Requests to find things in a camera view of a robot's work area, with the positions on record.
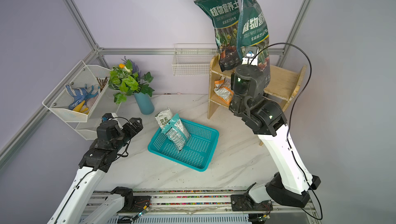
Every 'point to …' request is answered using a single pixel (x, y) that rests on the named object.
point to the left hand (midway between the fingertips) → (136, 123)
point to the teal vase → (145, 102)
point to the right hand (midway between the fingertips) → (251, 72)
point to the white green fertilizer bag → (163, 117)
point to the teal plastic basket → (197, 154)
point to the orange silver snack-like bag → (223, 89)
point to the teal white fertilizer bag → (177, 132)
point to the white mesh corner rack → (83, 118)
